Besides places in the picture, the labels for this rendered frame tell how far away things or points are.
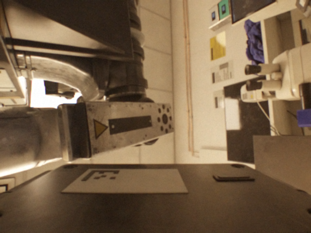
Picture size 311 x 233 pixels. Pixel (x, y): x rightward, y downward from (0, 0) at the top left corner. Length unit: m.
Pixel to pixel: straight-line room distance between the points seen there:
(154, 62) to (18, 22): 2.35
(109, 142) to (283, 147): 0.98
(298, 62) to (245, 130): 0.90
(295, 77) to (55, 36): 0.76
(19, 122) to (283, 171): 1.11
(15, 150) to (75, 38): 0.18
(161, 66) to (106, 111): 2.39
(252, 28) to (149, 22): 1.60
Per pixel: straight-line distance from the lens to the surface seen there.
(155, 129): 0.36
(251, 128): 1.58
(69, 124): 0.25
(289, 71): 0.83
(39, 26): 0.29
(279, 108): 1.53
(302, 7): 0.98
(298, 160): 1.10
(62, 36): 0.30
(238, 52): 2.08
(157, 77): 2.51
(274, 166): 1.15
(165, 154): 2.48
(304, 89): 0.79
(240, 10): 1.39
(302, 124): 0.77
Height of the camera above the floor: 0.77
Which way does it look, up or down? 55 degrees up
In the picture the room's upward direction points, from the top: 99 degrees counter-clockwise
